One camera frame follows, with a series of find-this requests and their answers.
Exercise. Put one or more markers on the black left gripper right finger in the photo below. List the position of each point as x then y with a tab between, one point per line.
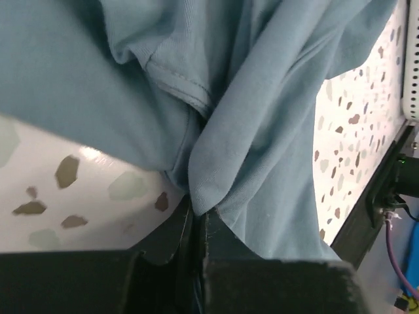
236	280

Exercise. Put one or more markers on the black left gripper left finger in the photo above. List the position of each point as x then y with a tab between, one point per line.
153	276

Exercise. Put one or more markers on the blue t-shirt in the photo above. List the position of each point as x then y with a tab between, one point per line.
218	95

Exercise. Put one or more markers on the white perforated laundry basket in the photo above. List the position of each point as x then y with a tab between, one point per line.
410	82

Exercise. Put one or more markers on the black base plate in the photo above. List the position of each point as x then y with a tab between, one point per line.
396	175

